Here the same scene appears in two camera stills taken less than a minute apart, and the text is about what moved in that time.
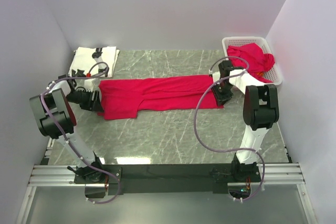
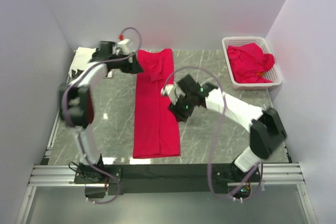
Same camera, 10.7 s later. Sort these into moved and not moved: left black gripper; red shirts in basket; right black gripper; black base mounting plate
Moved: right black gripper; left black gripper
Not moved: black base mounting plate; red shirts in basket
